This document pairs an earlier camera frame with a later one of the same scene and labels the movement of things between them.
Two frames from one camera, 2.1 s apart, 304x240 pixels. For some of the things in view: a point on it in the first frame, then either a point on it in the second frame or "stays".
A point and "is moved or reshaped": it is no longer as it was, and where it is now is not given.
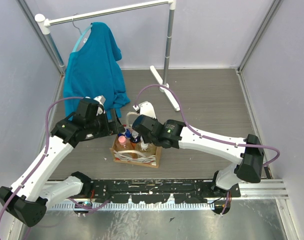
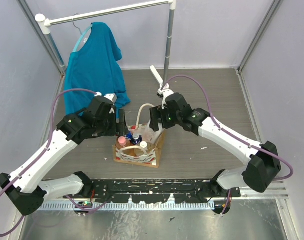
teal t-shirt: [92, 71] stays
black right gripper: [146, 140] → [155, 112]
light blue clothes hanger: [81, 35] stays
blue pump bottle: [128, 133] stays
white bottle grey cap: [144, 146] is moved or reshaped
